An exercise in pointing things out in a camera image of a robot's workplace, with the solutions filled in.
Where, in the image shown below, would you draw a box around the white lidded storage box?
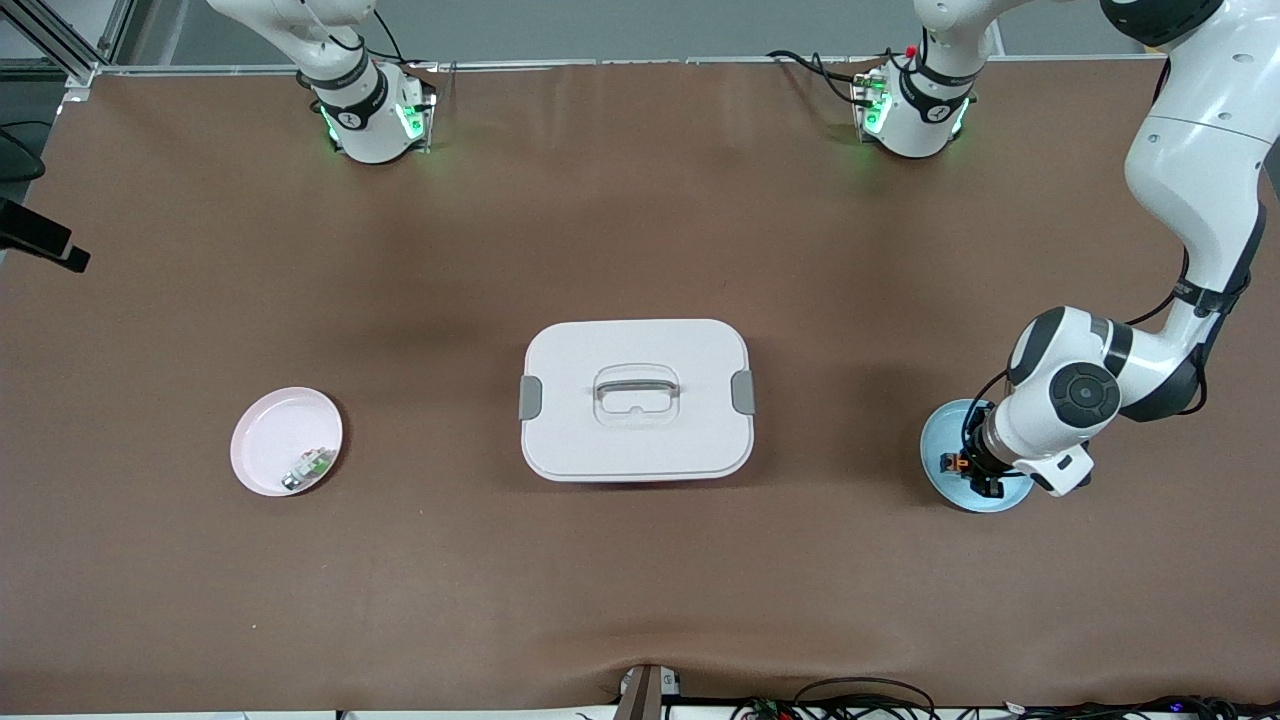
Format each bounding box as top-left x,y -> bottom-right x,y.
518,318 -> 757,484

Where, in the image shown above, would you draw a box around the black left base cables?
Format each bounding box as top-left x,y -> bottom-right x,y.
766,48 -> 886,109

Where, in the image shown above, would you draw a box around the black cable loop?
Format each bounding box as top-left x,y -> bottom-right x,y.
793,677 -> 938,720

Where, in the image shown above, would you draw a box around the pink round plate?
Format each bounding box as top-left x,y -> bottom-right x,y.
230,387 -> 344,498

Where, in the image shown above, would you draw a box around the brown table mat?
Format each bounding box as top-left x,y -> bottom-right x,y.
0,60 -> 1280,713

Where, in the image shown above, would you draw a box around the silver table edge rail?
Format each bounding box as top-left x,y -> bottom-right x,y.
95,55 -> 1166,76

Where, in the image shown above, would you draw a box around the aluminium frame profile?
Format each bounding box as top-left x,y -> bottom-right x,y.
0,0 -> 131,89

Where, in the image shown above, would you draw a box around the black right base cable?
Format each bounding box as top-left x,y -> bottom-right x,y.
370,8 -> 438,76

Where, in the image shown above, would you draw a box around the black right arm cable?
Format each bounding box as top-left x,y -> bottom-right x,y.
0,125 -> 47,184

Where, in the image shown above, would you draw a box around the green white switch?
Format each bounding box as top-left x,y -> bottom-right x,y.
281,449 -> 334,493

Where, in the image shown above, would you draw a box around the light blue round plate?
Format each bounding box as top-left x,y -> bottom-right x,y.
919,399 -> 1038,514

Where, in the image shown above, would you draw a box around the black cable bundle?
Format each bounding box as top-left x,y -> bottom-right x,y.
730,693 -> 1280,720

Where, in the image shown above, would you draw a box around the brown camera post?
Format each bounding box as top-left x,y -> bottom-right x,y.
617,663 -> 664,720

